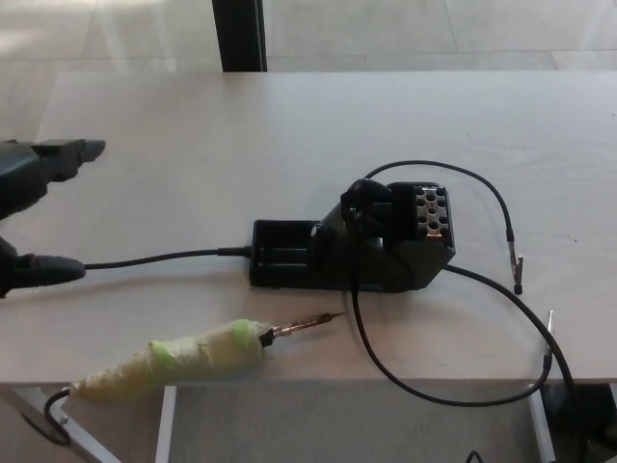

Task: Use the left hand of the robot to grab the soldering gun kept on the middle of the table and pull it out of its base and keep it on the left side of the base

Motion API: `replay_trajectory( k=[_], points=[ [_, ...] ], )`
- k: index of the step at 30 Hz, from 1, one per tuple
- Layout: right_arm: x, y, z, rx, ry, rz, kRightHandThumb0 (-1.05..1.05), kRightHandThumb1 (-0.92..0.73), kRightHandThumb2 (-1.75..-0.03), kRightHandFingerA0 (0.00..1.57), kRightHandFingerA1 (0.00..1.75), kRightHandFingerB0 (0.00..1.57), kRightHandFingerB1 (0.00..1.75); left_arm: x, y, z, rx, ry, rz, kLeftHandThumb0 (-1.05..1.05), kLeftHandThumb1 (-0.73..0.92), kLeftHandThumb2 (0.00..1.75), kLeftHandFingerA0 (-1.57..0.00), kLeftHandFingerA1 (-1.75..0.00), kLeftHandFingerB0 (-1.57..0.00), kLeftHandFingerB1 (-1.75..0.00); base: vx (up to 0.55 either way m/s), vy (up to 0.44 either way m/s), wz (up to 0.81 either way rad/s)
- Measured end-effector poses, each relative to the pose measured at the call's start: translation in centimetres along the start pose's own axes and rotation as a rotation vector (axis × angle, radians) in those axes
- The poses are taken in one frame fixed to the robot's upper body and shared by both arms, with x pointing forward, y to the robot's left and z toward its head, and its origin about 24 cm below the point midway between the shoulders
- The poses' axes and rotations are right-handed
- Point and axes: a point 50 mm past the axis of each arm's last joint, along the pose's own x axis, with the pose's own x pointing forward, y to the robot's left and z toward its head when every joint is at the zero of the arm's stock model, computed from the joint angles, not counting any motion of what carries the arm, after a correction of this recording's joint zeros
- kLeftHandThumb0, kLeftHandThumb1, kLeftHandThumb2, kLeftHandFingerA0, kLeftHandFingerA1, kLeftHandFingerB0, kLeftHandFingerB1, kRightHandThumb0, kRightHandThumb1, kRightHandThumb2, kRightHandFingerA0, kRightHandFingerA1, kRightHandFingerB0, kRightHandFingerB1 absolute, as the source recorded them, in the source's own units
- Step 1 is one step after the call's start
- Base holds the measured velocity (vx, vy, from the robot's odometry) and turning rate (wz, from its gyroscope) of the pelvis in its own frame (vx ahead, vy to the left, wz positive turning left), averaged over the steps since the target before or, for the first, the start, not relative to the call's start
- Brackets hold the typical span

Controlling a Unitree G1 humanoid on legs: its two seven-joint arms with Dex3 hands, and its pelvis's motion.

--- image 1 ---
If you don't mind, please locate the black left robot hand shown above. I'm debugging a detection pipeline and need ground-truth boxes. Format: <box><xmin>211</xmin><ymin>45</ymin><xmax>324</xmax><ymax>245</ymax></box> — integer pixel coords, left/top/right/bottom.
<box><xmin>0</xmin><ymin>138</ymin><xmax>107</xmax><ymax>298</ymax></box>

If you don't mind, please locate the white diagonal table frame brace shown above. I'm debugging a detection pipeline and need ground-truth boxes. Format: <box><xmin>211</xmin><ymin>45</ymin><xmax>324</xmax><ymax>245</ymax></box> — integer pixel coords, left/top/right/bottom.
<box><xmin>0</xmin><ymin>385</ymin><xmax>121</xmax><ymax>463</ymax></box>

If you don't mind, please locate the white table leg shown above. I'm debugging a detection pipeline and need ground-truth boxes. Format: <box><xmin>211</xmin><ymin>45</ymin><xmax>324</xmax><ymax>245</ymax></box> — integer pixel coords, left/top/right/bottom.
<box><xmin>154</xmin><ymin>385</ymin><xmax>178</xmax><ymax>463</ymax></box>
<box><xmin>527</xmin><ymin>383</ymin><xmax>556</xmax><ymax>463</ymax></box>

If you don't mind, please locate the black vertical pillar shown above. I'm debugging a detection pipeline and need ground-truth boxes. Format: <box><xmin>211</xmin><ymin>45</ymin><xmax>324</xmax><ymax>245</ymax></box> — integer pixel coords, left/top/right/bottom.
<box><xmin>211</xmin><ymin>0</ymin><xmax>269</xmax><ymax>73</ymax></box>

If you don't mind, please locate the black soldering iron base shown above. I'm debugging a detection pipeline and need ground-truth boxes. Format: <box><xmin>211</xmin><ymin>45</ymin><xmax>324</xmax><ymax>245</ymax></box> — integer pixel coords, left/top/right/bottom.
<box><xmin>249</xmin><ymin>177</ymin><xmax>457</xmax><ymax>293</ymax></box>

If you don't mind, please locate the black base power cable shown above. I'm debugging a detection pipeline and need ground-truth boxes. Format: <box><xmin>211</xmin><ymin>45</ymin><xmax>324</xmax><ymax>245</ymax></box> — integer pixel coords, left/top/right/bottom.
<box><xmin>82</xmin><ymin>245</ymin><xmax>255</xmax><ymax>269</ymax></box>

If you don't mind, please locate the tape-wrapped soldering iron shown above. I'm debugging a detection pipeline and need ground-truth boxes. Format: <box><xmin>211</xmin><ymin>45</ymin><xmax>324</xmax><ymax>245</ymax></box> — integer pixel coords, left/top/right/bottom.
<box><xmin>69</xmin><ymin>311</ymin><xmax>347</xmax><ymax>404</ymax></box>

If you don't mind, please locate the long black base cable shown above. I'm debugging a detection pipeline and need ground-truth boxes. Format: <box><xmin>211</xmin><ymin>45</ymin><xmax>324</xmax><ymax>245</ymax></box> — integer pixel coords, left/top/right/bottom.
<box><xmin>445</xmin><ymin>263</ymin><xmax>592</xmax><ymax>463</ymax></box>

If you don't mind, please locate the thin black alligator clip cable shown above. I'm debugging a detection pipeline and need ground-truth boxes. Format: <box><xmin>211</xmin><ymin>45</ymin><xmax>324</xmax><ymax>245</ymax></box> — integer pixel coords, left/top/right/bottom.
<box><xmin>363</xmin><ymin>161</ymin><xmax>527</xmax><ymax>296</ymax></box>

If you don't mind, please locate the thick black soldering iron cable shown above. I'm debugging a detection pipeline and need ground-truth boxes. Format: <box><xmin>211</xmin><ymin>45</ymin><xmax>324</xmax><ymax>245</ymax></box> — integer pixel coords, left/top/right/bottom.
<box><xmin>42</xmin><ymin>388</ymin><xmax>74</xmax><ymax>448</ymax></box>

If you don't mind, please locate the black probe cable with pin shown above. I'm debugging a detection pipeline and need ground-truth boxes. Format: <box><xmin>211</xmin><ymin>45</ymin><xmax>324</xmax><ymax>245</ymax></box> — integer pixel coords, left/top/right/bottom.
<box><xmin>350</xmin><ymin>269</ymin><xmax>555</xmax><ymax>405</ymax></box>

